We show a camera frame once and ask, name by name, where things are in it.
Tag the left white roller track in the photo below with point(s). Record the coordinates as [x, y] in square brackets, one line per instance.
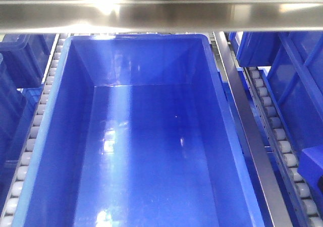
[12, 199]

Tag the white roller track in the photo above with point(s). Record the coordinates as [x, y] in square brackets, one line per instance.
[12, 199]
[303, 204]

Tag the right white roller track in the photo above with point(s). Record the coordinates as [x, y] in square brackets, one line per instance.
[303, 204]

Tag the large blue plastic bin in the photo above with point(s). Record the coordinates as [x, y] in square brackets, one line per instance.
[137, 131]

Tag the steel shelf crossbeam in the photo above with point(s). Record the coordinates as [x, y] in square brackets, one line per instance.
[94, 16]

